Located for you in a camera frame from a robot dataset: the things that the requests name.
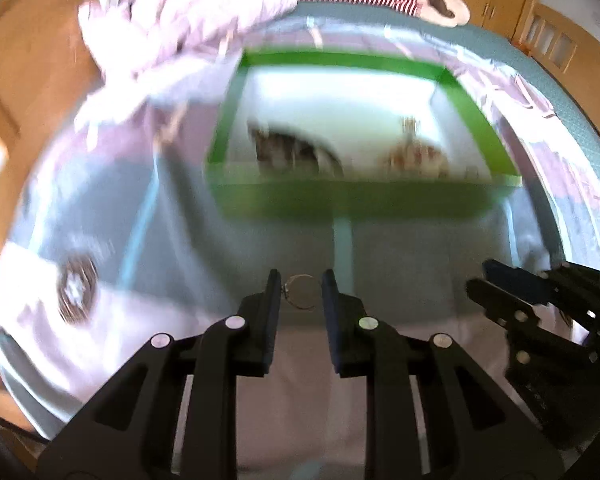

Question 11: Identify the silver ring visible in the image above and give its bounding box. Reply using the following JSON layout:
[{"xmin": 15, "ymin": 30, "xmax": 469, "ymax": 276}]
[{"xmin": 281, "ymin": 274, "xmax": 320, "ymax": 311}]

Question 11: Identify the green cardboard box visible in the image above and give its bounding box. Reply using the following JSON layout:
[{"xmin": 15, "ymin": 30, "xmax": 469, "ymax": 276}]
[{"xmin": 204, "ymin": 49, "xmax": 523, "ymax": 221}]

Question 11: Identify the grey and pink bed sheet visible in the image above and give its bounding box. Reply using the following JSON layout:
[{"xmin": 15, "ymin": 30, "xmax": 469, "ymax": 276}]
[{"xmin": 0, "ymin": 2, "xmax": 600, "ymax": 480}]

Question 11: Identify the wooden wardrobe door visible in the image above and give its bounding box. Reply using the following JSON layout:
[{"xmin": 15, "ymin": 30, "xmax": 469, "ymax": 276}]
[{"xmin": 0, "ymin": 0, "xmax": 111, "ymax": 211}]

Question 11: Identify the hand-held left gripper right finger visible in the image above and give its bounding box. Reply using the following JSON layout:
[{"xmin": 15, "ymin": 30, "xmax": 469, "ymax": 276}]
[{"xmin": 322, "ymin": 269, "xmax": 566, "ymax": 480}]

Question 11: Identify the white wristwatch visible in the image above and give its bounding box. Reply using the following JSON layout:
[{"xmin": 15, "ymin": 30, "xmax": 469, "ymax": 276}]
[{"xmin": 380, "ymin": 117, "xmax": 453, "ymax": 181}]

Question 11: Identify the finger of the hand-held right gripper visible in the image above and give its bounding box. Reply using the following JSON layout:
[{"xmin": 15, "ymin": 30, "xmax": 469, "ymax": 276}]
[
  {"xmin": 466, "ymin": 280, "xmax": 600, "ymax": 367},
  {"xmin": 484, "ymin": 259, "xmax": 600, "ymax": 332}
]

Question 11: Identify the pink quilt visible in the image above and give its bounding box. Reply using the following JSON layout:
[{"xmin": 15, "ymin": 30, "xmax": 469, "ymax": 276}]
[{"xmin": 75, "ymin": 0, "xmax": 301, "ymax": 128}]

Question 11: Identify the black wristwatch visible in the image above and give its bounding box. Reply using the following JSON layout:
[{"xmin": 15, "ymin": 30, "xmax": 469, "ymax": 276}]
[{"xmin": 247, "ymin": 122, "xmax": 345, "ymax": 178}]

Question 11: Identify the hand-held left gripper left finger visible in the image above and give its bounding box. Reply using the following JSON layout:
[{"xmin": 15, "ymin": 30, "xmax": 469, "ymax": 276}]
[{"xmin": 37, "ymin": 269, "xmax": 281, "ymax": 480}]

